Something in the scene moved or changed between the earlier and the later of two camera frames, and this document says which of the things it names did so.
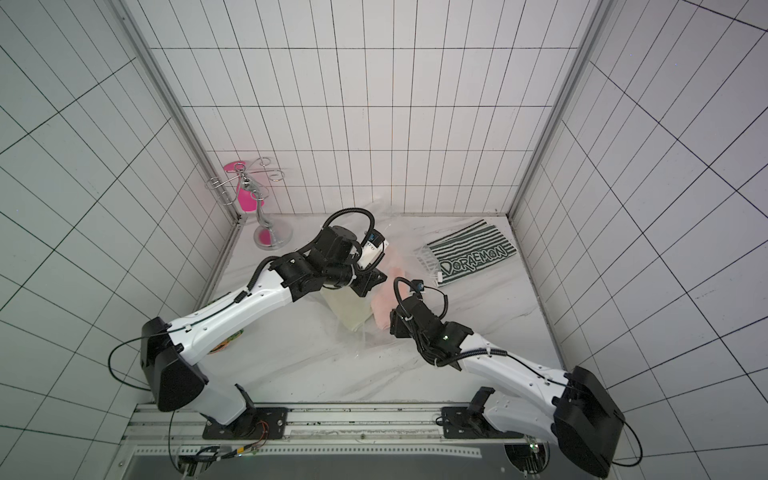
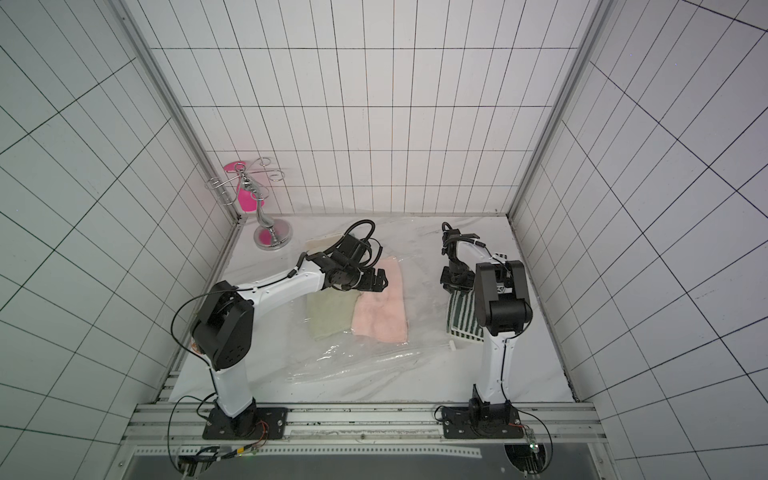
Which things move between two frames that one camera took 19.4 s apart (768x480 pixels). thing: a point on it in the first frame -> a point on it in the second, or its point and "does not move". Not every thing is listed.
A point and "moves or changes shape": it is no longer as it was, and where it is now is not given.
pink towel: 384,300 does not move
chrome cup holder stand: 270,235 does not move
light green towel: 351,309 moves or changes shape
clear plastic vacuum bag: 352,317 -> 427,358
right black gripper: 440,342 -> 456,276
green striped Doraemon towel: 467,250 moves or changes shape
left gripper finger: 365,280 does not move
